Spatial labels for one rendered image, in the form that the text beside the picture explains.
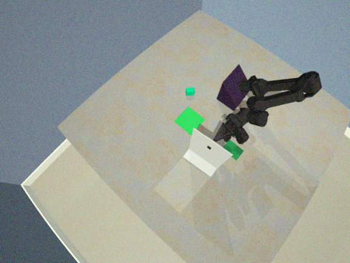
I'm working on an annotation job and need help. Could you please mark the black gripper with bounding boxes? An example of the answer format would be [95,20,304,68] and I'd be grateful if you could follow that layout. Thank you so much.
[213,114,246,142]

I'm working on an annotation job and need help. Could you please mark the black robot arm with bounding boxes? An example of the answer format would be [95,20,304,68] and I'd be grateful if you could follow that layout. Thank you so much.
[232,71,322,144]

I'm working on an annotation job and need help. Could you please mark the green square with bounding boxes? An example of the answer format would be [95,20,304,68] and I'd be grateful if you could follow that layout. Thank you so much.
[174,106,205,135]

